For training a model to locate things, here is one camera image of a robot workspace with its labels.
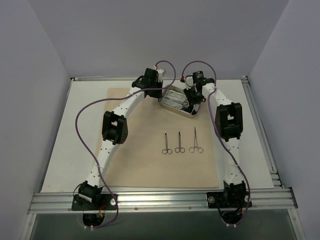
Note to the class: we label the front aluminium rail frame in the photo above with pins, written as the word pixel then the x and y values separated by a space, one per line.
pixel 161 201

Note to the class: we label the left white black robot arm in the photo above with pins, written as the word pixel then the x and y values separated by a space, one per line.
pixel 115 129

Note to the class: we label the stainless steel instrument tray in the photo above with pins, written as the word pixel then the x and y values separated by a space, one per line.
pixel 176 107

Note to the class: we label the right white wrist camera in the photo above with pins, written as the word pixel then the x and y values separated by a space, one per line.
pixel 187 80

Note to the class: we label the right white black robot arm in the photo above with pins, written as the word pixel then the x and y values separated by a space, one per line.
pixel 227 118

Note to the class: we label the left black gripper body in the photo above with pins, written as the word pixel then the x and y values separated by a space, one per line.
pixel 154 90

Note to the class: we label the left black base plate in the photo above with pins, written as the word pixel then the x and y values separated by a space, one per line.
pixel 83 203

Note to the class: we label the green white suture packet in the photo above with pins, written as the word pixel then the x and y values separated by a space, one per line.
pixel 176 97

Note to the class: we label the steel forceps clamp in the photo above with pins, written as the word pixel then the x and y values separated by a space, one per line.
pixel 195 147

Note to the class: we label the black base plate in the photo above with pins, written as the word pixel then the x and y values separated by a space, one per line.
pixel 83 203
pixel 226 200

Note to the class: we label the back aluminium rail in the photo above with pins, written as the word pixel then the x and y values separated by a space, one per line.
pixel 126 78

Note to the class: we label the steel surgical scissors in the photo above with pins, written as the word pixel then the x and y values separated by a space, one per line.
pixel 179 148

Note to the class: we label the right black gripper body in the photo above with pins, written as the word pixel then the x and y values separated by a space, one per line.
pixel 194 97

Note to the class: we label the steel needle holder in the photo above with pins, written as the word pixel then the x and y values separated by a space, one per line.
pixel 186 107

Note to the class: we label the beige surgical wrap cloth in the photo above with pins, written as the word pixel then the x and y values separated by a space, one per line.
pixel 139 161

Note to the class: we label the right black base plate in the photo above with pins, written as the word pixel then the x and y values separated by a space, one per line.
pixel 226 200

